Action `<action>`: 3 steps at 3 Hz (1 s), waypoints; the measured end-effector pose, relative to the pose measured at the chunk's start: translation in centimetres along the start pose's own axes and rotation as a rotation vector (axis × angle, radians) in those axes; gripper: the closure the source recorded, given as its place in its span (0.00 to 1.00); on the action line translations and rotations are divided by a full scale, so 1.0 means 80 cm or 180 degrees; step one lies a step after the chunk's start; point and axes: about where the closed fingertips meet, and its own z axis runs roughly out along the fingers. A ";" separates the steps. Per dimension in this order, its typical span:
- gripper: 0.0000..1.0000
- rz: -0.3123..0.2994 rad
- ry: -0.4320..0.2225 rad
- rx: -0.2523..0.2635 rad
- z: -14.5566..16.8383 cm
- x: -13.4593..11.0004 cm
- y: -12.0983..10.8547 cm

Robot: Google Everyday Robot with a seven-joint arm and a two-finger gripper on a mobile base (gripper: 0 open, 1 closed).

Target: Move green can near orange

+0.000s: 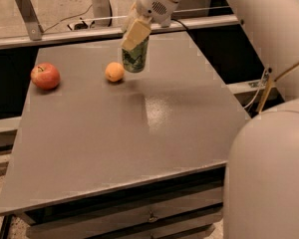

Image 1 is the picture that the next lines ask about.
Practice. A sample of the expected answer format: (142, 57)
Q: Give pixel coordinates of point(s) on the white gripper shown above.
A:
(153, 4)

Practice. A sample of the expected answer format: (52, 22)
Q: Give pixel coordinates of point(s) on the green soda can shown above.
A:
(134, 61)

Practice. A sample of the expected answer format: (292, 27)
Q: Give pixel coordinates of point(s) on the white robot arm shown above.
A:
(261, 186)

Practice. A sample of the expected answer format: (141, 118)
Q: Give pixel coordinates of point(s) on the metal railing bar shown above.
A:
(115, 32)

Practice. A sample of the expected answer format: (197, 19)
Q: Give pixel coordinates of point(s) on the orange fruit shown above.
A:
(114, 72)

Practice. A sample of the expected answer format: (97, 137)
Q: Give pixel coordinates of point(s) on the red apple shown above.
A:
(45, 76)

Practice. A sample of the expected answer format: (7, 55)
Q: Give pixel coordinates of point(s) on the metal drawer pull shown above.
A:
(152, 218)

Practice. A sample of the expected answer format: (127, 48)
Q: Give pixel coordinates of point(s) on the left metal railing bracket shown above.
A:
(30, 19)

